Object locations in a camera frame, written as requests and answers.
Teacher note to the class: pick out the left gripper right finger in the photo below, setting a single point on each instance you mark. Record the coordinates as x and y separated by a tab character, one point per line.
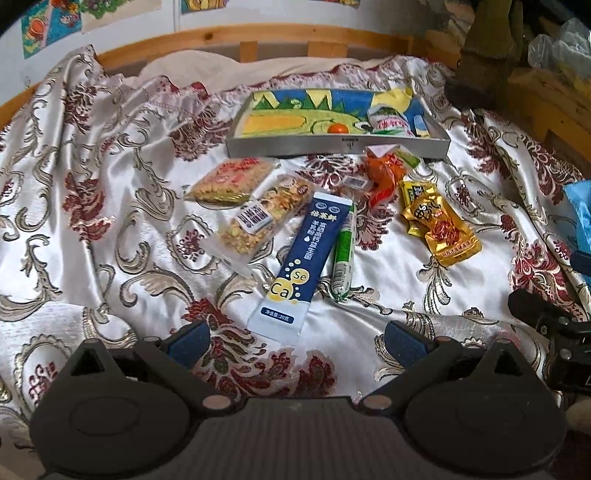
424	361

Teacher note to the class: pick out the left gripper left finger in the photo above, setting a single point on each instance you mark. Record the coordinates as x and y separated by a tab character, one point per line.
171	362

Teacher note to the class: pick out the gold duck snack packet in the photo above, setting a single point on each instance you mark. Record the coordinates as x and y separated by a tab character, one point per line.
448	237

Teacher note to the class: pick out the blue white powder sachet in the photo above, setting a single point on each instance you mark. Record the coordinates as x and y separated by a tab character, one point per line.
281	314

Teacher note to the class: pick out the green sausage stick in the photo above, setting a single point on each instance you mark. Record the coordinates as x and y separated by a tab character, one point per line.
342	266

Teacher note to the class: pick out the clear nut bar packet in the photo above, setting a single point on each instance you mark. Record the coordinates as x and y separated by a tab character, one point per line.
237	241

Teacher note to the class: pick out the yellow green cracker packet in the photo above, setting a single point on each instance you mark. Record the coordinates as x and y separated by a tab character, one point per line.
411	190

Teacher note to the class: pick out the floral satin bedspread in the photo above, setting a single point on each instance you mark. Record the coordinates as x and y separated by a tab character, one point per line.
97	240

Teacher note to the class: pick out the blue plastic bag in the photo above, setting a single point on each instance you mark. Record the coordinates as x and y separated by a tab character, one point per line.
579	196

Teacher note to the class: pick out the orange dried fruit packet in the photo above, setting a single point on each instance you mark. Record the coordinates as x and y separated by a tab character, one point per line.
386	166

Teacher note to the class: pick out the grey tray with painted liner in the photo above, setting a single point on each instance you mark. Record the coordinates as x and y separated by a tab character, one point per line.
298	122

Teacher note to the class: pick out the white red green snack bag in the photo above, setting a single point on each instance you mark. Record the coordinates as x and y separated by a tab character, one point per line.
386	120

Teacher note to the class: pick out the small orange tangerine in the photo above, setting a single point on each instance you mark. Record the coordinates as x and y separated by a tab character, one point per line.
338	128

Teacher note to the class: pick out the cream pillow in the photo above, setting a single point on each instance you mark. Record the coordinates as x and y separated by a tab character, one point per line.
217	72

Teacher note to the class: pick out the clear plastic bag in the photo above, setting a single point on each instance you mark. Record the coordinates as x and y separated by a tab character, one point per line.
566	54

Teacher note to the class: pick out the olive brown hanging garment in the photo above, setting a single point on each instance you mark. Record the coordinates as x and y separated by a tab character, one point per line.
492	49

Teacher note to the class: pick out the landscape flowers painting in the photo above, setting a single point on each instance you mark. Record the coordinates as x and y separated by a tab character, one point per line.
350	3

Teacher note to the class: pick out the red hair girl painting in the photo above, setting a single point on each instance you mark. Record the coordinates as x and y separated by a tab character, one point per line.
48	22

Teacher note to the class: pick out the wooden bed frame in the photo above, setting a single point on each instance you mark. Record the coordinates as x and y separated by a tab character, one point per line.
536	100

